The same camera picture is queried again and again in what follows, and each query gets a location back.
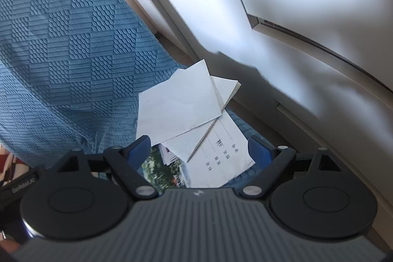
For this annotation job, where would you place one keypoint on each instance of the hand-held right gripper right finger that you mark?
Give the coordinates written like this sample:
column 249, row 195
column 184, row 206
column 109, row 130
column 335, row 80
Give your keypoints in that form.
column 257, row 147

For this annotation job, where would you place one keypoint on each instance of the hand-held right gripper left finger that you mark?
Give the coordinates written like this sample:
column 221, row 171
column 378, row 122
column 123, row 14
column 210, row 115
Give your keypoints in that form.
column 139, row 147

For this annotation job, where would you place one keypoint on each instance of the photo cover booklet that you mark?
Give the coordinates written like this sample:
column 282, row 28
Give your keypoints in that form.
column 227, row 157

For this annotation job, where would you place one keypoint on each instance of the white paper sheets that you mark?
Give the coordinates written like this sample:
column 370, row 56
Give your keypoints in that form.
column 178, row 105

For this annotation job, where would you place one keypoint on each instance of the plain white notebook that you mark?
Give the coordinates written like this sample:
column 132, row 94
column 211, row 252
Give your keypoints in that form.
column 225, row 90

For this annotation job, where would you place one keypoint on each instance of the person's left hand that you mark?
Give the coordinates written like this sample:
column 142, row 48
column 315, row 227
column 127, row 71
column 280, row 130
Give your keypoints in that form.
column 9, row 246

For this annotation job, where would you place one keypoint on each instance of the red white navy striped blanket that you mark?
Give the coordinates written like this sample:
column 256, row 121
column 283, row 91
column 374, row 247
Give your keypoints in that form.
column 12, row 163

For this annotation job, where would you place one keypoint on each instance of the blue textured sofa back cushion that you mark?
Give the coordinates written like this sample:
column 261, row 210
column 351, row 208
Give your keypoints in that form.
column 70, row 50

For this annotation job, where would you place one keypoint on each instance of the grey metal bar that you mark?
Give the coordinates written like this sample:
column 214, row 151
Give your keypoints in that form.
column 322, row 41

